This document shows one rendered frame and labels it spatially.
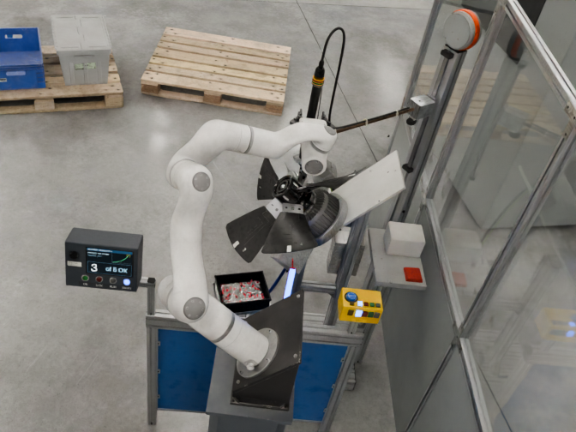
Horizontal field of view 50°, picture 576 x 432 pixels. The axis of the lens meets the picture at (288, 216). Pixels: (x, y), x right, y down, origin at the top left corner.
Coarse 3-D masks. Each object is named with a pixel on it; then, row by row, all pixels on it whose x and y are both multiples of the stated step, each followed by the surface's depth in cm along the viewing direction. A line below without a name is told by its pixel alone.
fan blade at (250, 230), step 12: (252, 216) 273; (264, 216) 271; (228, 228) 279; (240, 228) 275; (252, 228) 272; (264, 228) 270; (240, 240) 274; (252, 240) 272; (264, 240) 270; (240, 252) 273; (252, 252) 271
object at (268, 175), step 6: (264, 162) 294; (270, 162) 287; (264, 168) 292; (270, 168) 285; (264, 174) 292; (270, 174) 285; (276, 174) 279; (258, 180) 298; (264, 180) 291; (270, 180) 285; (276, 180) 279; (258, 186) 298; (264, 186) 292; (270, 186) 286; (258, 192) 298; (264, 192) 293; (270, 192) 287; (258, 198) 298; (264, 198) 294; (270, 198) 289
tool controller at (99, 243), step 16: (80, 240) 221; (96, 240) 223; (112, 240) 224; (128, 240) 226; (80, 256) 222; (96, 256) 222; (112, 256) 223; (128, 256) 223; (80, 272) 225; (112, 272) 226; (128, 272) 226; (112, 288) 229; (128, 288) 229
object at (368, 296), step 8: (344, 288) 247; (344, 296) 244; (360, 296) 245; (368, 296) 246; (376, 296) 246; (344, 304) 241; (344, 312) 242; (344, 320) 246; (352, 320) 245; (360, 320) 245; (368, 320) 246; (376, 320) 245
